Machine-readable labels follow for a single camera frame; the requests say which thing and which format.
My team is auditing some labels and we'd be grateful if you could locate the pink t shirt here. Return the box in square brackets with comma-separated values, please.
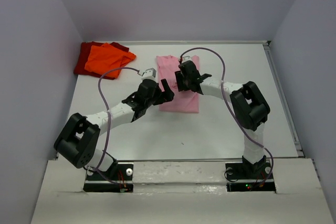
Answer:
[156, 55, 199, 113]

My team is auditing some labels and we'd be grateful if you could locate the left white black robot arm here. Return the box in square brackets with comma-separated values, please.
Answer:
[54, 79, 174, 184]

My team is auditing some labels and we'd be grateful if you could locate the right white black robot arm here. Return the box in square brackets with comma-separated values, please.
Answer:
[175, 59, 272, 183]

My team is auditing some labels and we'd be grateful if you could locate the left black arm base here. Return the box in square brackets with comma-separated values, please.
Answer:
[83, 162, 134, 193]

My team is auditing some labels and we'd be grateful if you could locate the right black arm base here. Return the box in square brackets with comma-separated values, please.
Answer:
[224, 162, 276, 193]

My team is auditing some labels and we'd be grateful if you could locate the orange folded t shirt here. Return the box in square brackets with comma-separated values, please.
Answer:
[85, 43, 136, 76]

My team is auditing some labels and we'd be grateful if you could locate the dark red folded t shirt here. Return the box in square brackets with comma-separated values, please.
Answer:
[73, 41, 130, 80]

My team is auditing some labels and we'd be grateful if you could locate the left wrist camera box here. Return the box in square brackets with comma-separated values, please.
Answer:
[138, 68, 156, 81]

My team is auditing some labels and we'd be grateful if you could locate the aluminium table edge rail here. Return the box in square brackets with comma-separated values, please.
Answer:
[263, 40, 306, 158]

